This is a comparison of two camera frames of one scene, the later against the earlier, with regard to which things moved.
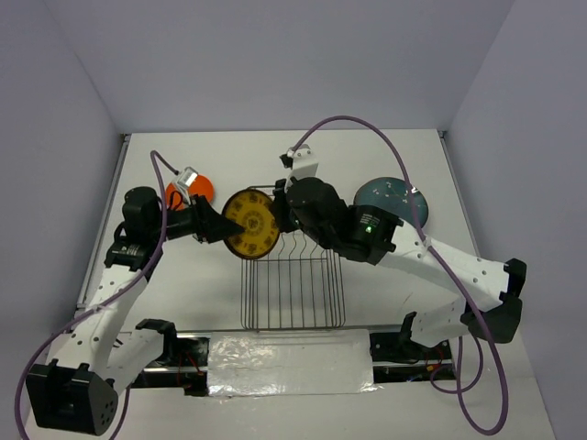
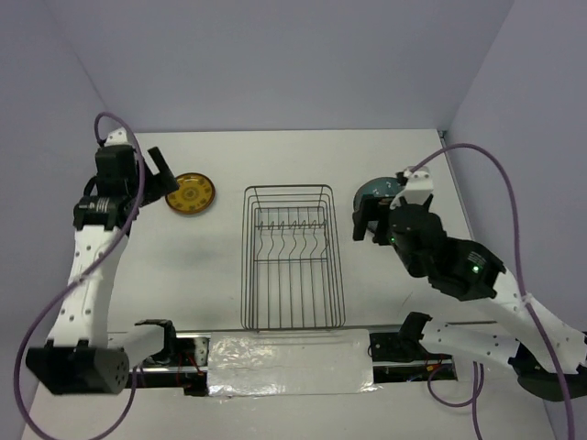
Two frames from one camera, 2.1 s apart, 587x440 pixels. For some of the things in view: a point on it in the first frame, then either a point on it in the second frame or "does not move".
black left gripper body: [182, 223] to [152, 188]
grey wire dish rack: [298, 285] does not move
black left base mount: [184, 365] does not move
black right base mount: [400, 346] does not move
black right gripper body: [284, 215] to [383, 235]
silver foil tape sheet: [289, 363] does not move
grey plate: [393, 192] does not move
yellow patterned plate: [252, 210] to [195, 192]
